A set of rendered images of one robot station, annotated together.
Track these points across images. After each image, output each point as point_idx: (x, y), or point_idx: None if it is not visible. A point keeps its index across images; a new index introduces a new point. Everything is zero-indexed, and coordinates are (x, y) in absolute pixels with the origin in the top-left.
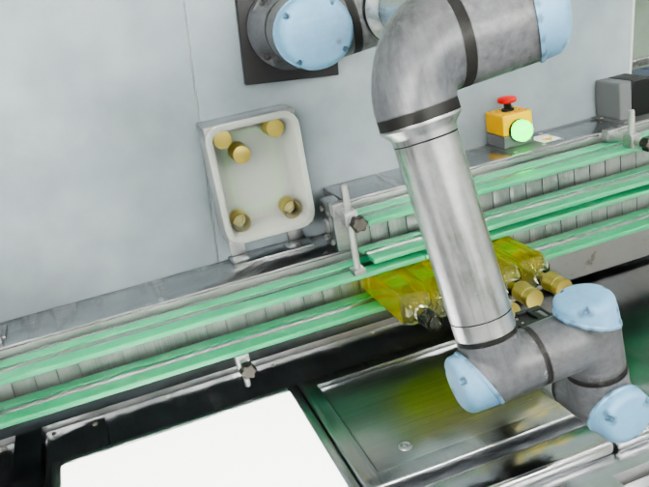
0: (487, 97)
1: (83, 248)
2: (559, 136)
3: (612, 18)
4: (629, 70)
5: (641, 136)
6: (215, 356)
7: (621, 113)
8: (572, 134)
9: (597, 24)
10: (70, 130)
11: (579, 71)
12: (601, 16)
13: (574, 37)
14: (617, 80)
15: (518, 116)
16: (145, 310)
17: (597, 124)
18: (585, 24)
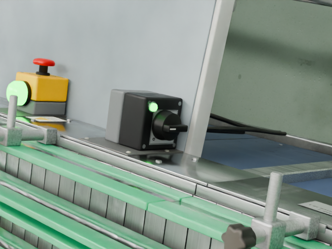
0: (55, 59)
1: None
2: (48, 122)
3: (185, 18)
4: (193, 98)
5: (58, 153)
6: None
7: (106, 130)
8: (53, 124)
9: (166, 19)
10: None
11: (138, 72)
12: (172, 10)
13: (139, 25)
14: (131, 91)
15: (26, 78)
16: None
17: (97, 134)
18: (153, 14)
